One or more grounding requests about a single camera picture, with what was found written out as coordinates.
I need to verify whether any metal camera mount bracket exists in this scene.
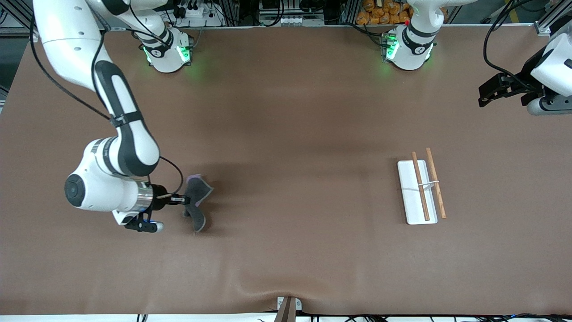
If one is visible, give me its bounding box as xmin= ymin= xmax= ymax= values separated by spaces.
xmin=276 ymin=296 xmax=303 ymax=322

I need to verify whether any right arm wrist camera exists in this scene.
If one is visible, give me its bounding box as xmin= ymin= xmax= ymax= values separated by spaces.
xmin=124 ymin=211 xmax=164 ymax=233

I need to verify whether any white terminal block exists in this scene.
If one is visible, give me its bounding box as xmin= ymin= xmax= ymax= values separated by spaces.
xmin=277 ymin=16 xmax=325 ymax=27

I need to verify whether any grey and purple towel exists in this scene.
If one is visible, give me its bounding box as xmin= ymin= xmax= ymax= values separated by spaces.
xmin=182 ymin=174 xmax=214 ymax=233

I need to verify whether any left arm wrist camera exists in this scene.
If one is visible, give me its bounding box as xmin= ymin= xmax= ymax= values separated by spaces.
xmin=521 ymin=92 xmax=572 ymax=116

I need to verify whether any brown table mat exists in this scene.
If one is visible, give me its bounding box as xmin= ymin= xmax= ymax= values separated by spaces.
xmin=0 ymin=25 xmax=572 ymax=316

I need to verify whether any white power strip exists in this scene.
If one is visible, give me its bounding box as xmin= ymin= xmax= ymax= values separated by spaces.
xmin=172 ymin=0 xmax=224 ymax=27

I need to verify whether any aluminium frame profile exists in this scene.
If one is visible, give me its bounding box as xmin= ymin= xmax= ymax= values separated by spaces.
xmin=534 ymin=0 xmax=566 ymax=36

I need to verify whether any pile of orange items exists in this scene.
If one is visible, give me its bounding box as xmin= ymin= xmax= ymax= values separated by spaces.
xmin=356 ymin=0 xmax=414 ymax=25

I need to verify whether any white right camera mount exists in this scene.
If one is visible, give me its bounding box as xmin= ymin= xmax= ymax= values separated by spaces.
xmin=112 ymin=209 xmax=140 ymax=225

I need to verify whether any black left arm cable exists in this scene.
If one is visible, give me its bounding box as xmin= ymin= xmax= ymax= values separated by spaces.
xmin=482 ymin=0 xmax=541 ymax=90

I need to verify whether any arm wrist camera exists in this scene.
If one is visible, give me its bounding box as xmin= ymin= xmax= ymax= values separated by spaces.
xmin=124 ymin=211 xmax=164 ymax=233
xmin=521 ymin=92 xmax=572 ymax=116

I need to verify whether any white rack with wooden bars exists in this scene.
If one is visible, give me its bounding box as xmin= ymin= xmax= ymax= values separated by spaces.
xmin=397 ymin=148 xmax=447 ymax=225

